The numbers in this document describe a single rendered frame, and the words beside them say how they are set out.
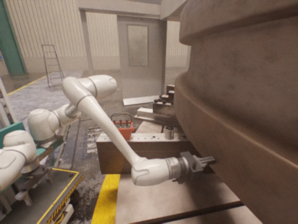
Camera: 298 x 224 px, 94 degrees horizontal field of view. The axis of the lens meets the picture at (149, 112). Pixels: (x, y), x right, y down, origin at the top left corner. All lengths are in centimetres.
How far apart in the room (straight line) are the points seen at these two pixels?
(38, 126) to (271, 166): 133
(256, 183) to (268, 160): 10
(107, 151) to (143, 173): 78
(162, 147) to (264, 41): 98
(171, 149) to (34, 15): 1448
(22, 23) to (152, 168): 1488
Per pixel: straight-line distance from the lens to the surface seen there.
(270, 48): 74
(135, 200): 133
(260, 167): 62
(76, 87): 79
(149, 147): 128
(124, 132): 122
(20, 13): 1523
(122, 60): 407
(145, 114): 244
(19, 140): 86
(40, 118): 130
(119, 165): 143
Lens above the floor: 139
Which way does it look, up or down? 23 degrees down
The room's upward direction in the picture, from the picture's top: straight up
